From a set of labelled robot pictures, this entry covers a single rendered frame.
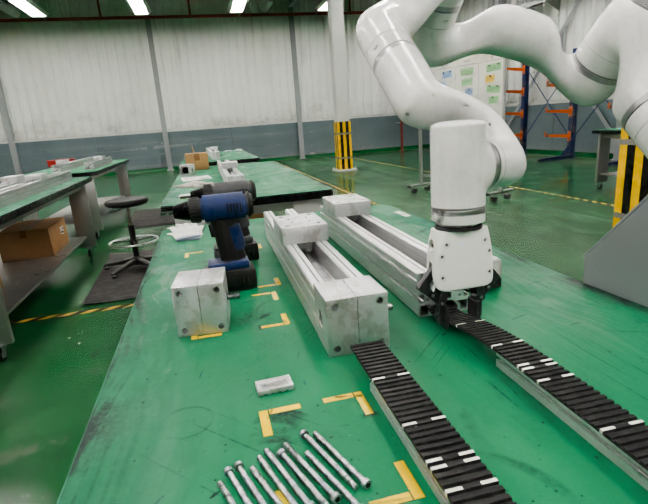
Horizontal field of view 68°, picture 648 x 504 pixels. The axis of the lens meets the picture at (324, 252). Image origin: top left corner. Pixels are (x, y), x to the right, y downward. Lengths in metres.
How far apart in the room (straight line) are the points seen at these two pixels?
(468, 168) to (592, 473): 0.42
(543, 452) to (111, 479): 0.47
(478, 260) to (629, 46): 0.56
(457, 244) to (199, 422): 0.46
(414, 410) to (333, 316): 0.22
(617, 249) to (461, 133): 0.43
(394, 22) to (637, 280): 0.64
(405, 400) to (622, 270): 0.57
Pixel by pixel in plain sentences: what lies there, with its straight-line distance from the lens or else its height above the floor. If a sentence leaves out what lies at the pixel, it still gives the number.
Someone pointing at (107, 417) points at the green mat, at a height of 0.78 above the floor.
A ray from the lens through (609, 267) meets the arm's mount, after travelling 1.06.
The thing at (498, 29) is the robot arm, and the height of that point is 1.29.
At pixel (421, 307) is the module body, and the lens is 0.92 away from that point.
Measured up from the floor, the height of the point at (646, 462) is 0.81.
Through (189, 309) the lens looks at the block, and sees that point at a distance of 0.89.
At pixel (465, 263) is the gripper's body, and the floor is 0.90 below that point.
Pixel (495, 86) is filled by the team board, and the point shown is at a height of 1.40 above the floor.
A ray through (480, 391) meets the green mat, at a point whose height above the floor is 0.78.
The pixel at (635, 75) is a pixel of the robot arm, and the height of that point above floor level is 1.18.
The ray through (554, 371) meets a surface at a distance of 0.69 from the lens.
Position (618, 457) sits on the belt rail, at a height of 0.79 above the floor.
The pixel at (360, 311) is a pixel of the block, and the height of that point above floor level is 0.85.
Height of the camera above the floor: 1.14
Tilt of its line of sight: 15 degrees down
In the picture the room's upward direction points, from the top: 4 degrees counter-clockwise
